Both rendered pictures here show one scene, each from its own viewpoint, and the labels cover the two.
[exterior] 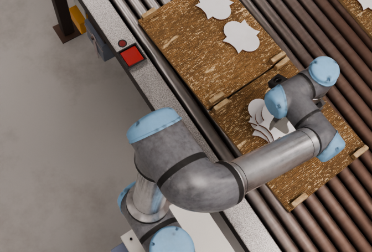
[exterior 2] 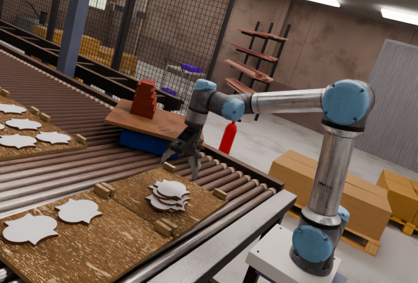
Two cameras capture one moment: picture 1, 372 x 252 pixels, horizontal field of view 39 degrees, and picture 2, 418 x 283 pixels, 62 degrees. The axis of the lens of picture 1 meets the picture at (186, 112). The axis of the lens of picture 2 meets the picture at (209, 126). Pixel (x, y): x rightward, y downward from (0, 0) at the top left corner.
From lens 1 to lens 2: 1.62 m
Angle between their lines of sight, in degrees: 84
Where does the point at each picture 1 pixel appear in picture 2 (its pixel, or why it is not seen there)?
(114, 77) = not seen: outside the picture
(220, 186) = not seen: hidden behind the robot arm
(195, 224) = (273, 248)
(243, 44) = (89, 209)
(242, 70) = (119, 214)
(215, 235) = (272, 237)
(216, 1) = (27, 226)
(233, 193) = not seen: hidden behind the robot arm
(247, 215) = (242, 222)
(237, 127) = (181, 219)
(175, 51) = (111, 264)
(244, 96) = (148, 214)
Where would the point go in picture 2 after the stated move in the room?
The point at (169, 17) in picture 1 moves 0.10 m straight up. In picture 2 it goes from (55, 272) to (64, 236)
